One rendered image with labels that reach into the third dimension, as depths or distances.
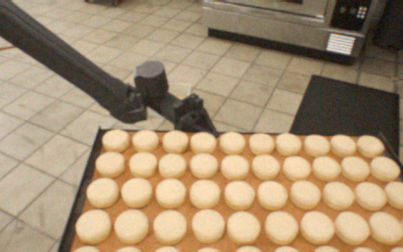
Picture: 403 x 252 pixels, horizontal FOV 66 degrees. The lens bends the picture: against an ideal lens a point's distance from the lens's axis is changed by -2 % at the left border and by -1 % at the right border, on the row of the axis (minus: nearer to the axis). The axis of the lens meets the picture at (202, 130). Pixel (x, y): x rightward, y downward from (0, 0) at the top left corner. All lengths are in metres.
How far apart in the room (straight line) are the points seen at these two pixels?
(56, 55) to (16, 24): 0.08
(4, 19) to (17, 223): 1.43
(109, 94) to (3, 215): 1.41
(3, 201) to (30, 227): 0.27
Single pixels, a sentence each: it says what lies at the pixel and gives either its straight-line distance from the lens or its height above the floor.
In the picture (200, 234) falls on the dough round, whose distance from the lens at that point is 0.48.
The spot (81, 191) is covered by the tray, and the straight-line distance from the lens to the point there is 0.58.
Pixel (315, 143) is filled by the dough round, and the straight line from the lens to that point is 0.66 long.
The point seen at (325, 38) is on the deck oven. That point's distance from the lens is 3.03.
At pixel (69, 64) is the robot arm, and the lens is 0.67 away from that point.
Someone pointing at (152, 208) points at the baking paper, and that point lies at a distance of 0.53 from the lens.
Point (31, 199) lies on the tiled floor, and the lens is 2.00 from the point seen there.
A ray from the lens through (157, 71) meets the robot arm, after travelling 0.67.
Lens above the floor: 1.43
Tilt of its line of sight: 42 degrees down
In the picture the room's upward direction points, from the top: straight up
